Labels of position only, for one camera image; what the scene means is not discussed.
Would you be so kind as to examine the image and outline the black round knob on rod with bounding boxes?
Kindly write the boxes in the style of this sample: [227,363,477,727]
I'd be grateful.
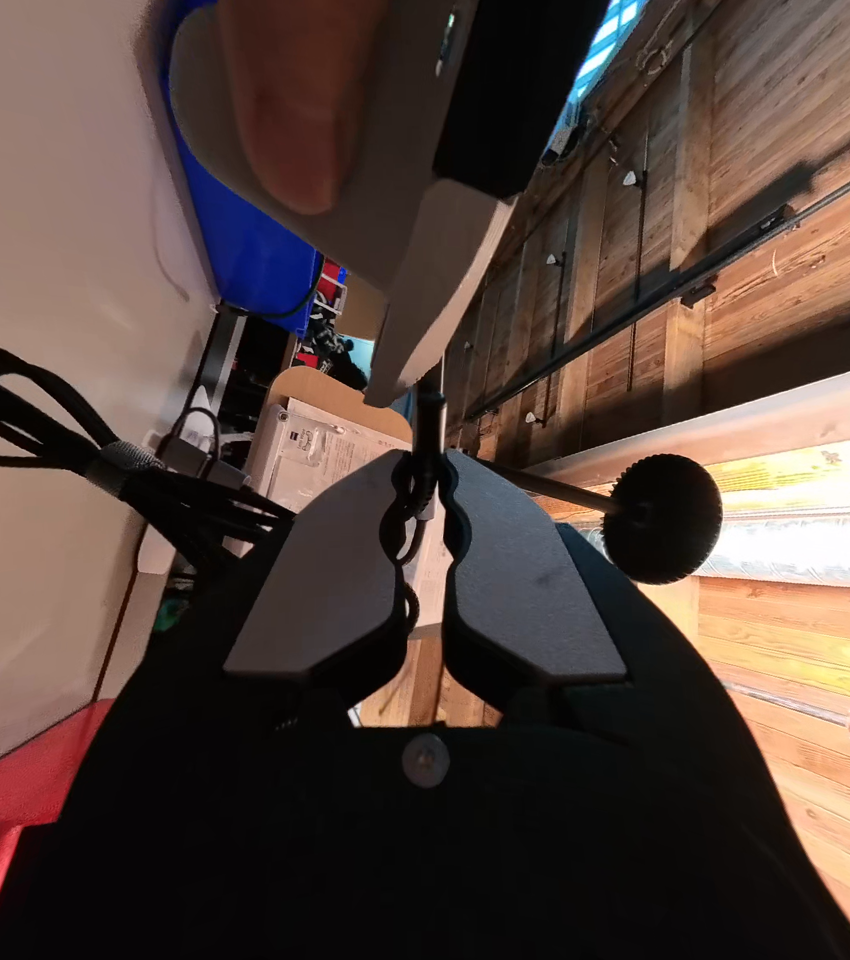
[485,452,726,588]

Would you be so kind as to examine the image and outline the white stand base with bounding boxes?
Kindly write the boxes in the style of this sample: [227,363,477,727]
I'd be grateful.
[136,386,208,577]

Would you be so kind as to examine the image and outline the blue plastic bin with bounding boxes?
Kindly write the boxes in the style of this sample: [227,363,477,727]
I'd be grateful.
[158,0,351,340]

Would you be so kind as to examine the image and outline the black hub tail cable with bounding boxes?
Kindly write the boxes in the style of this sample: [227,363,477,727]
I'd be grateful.
[395,390,450,571]

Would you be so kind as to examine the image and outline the person's left hand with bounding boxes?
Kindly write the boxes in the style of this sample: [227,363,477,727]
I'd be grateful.
[217,0,390,217]

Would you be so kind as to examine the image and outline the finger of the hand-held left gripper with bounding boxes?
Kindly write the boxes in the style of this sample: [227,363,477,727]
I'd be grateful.
[168,0,517,410]

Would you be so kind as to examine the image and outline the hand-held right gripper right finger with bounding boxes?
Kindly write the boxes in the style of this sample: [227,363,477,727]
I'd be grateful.
[434,448,633,712]

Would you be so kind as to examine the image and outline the printed paper sheets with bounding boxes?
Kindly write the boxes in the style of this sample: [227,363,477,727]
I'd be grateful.
[248,397,456,639]

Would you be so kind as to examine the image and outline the black cable bundle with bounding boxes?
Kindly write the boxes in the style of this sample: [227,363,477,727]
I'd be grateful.
[0,343,297,573]

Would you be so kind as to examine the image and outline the black ceiling rail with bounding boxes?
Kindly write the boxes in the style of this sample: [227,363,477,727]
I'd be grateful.
[466,146,850,421]

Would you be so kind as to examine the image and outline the brown document board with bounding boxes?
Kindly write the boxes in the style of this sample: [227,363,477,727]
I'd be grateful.
[263,366,456,451]

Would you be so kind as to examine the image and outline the grey desk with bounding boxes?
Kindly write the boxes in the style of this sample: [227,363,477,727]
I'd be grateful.
[0,0,234,789]

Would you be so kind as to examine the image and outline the silver ventilation duct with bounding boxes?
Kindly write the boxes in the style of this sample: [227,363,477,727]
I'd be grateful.
[695,510,850,594]

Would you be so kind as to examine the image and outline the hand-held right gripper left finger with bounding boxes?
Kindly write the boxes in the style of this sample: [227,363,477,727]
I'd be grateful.
[222,448,427,684]

